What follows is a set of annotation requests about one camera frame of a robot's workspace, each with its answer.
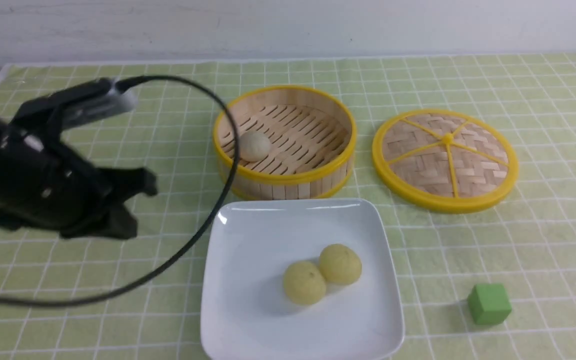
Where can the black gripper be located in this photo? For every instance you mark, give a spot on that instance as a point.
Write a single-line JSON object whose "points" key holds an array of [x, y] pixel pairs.
{"points": [[46, 185]]}

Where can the white steamed bun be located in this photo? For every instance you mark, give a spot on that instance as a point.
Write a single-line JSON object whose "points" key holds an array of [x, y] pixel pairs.
{"points": [[255, 146]]}

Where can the yellow steamed bun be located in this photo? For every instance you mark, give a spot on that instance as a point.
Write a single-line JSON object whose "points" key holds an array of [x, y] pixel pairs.
{"points": [[303, 283], [340, 265]]}

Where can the white square plate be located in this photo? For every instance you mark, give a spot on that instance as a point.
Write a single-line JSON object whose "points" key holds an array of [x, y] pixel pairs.
{"points": [[245, 313]]}

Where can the yellow steamed bun on plate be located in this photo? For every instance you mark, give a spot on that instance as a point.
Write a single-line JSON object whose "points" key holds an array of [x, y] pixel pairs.
{"points": [[303, 283]]}

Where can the bamboo steamer basket yellow rim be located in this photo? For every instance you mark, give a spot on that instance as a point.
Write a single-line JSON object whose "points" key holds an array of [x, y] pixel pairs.
{"points": [[312, 143]]}

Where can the woven bamboo steamer lid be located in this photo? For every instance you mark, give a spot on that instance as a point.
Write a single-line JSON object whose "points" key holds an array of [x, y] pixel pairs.
{"points": [[444, 161]]}

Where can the green cube block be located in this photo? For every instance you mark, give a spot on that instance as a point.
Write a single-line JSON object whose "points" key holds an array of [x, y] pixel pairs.
{"points": [[489, 304]]}

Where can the green checkered tablecloth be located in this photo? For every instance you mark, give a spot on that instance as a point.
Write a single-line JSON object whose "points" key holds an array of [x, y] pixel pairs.
{"points": [[527, 243]]}

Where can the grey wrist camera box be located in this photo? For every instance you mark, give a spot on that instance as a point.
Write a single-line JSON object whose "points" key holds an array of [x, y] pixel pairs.
{"points": [[76, 106]]}

